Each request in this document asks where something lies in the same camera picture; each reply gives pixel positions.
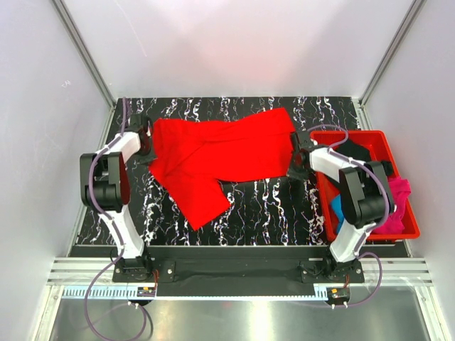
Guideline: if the aluminium frame post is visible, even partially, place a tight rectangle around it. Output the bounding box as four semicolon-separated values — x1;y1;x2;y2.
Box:
49;0;117;111
358;0;426;109

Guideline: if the left yellow connector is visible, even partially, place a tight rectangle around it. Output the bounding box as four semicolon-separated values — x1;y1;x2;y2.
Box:
136;286;156;298

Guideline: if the red plastic bin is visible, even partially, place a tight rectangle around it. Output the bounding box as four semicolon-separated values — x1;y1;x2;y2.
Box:
316;130;420;242

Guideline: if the right aluminium frame post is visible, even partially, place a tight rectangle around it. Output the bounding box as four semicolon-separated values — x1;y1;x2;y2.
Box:
358;0;426;109

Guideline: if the black t shirt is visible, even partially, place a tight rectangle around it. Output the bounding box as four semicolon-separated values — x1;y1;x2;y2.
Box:
336;139;372;162

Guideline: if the pink t shirt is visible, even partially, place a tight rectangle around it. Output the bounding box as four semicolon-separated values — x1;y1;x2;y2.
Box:
373;176;412;235

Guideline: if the red t shirt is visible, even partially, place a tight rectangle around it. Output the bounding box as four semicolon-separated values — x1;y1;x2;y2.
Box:
149;108;295;230

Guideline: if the aluminium rail with cable duct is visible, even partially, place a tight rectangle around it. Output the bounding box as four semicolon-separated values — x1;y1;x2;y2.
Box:
47;258;432;301

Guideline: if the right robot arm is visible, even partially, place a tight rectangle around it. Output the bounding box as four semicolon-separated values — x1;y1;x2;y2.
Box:
287;131;395;282

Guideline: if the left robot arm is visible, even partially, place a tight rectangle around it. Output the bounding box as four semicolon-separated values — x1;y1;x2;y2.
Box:
80;114;156;281

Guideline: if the blue t shirt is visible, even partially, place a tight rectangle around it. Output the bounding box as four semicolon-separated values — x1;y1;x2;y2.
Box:
330;195;345;233

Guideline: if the left aluminium frame post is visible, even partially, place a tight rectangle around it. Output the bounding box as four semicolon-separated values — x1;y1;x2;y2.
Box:
49;0;117;111

